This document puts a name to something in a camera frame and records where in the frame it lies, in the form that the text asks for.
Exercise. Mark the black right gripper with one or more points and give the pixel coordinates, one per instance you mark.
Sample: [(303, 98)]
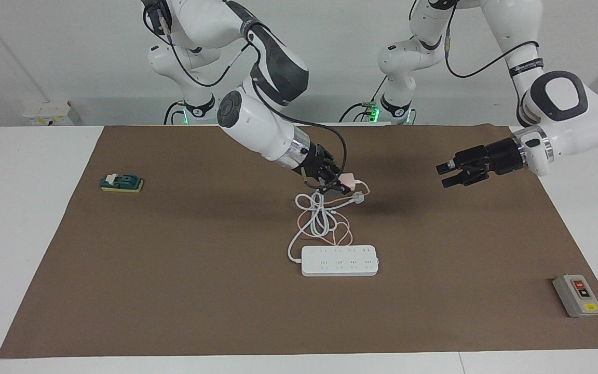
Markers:
[(317, 163)]

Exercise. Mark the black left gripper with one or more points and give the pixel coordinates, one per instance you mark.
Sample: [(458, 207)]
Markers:
[(501, 156)]

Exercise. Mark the pink charger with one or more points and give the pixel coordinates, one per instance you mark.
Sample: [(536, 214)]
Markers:
[(350, 181)]

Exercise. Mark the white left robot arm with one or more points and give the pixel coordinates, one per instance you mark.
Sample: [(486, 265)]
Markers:
[(589, 119)]

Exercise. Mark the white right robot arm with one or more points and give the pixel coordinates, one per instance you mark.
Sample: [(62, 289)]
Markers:
[(257, 119)]

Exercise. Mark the white three-pin plug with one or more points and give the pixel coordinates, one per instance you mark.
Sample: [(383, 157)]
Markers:
[(358, 198)]

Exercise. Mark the white power strip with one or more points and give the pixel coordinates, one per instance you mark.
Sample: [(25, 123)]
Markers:
[(340, 261)]

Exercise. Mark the brown table mat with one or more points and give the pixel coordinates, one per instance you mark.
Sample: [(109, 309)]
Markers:
[(174, 285)]

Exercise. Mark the grey on-off switch box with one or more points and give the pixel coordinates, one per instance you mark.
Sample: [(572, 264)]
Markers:
[(578, 296)]

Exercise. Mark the green knife switch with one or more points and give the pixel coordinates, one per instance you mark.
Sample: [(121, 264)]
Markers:
[(122, 183)]

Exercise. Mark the white wall box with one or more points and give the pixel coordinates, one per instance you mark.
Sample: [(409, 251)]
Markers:
[(47, 113)]

